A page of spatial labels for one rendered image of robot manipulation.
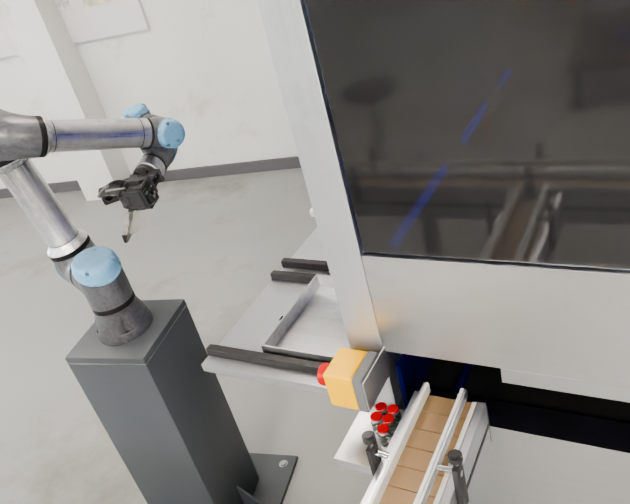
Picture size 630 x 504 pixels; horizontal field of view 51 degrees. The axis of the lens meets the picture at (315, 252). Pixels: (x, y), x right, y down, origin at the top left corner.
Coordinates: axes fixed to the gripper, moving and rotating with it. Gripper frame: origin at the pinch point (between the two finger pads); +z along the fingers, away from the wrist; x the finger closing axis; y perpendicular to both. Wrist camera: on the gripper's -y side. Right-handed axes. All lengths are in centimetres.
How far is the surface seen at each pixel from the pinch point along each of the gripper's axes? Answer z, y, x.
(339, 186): 39, 76, -29
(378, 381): 48, 75, 5
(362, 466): 58, 72, 15
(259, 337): 25, 42, 19
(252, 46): -256, -57, 59
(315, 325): 21, 54, 19
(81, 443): -6, -77, 110
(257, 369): 35, 45, 17
